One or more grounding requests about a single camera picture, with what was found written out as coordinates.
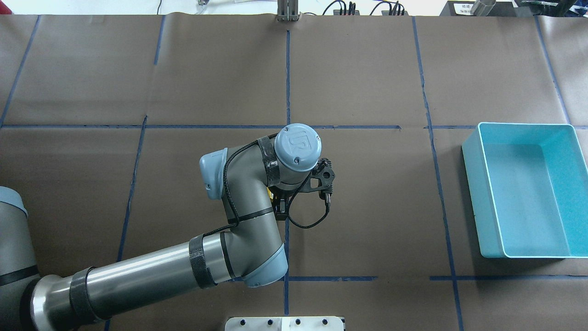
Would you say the black cable bundle right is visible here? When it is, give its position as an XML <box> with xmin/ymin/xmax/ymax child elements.
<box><xmin>370</xmin><ymin>0</ymin><xmax>409</xmax><ymax>16</ymax></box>

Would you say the black cable bundle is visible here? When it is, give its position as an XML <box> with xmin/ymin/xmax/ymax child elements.
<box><xmin>322</xmin><ymin>0</ymin><xmax>361</xmax><ymax>16</ymax></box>
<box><xmin>370</xmin><ymin>0</ymin><xmax>409</xmax><ymax>16</ymax></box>

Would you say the black box with label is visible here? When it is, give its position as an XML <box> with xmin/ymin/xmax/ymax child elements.
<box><xmin>439</xmin><ymin>0</ymin><xmax>516</xmax><ymax>17</ymax></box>

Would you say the black cable bundle left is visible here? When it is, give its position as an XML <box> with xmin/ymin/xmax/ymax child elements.
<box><xmin>322</xmin><ymin>0</ymin><xmax>361</xmax><ymax>16</ymax></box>

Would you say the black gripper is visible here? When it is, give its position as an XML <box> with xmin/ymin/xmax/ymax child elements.
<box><xmin>269</xmin><ymin>186</ymin><xmax>294</xmax><ymax>219</ymax></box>

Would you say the silver metal cylinder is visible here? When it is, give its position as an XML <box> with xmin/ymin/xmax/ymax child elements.
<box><xmin>470</xmin><ymin>0</ymin><xmax>497</xmax><ymax>17</ymax></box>

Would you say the grey metal post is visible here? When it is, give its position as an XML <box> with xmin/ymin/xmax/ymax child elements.
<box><xmin>277</xmin><ymin>0</ymin><xmax>300</xmax><ymax>22</ymax></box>

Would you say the turquoise plastic bin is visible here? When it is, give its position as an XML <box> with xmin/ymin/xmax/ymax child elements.
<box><xmin>462</xmin><ymin>122</ymin><xmax>588</xmax><ymax>258</ymax></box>

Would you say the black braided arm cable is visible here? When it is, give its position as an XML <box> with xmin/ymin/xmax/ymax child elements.
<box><xmin>202</xmin><ymin>140</ymin><xmax>331</xmax><ymax>239</ymax></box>

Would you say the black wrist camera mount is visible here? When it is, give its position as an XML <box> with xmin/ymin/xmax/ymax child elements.
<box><xmin>311</xmin><ymin>158</ymin><xmax>335</xmax><ymax>205</ymax></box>

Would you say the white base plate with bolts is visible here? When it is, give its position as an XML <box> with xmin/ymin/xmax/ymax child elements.
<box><xmin>224</xmin><ymin>316</ymin><xmax>346</xmax><ymax>331</ymax></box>

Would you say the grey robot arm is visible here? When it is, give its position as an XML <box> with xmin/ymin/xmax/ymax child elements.
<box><xmin>1</xmin><ymin>123</ymin><xmax>326</xmax><ymax>331</ymax></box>

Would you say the yellow beetle toy car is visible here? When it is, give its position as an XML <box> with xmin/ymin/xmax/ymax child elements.
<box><xmin>267</xmin><ymin>188</ymin><xmax>275</xmax><ymax>201</ymax></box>

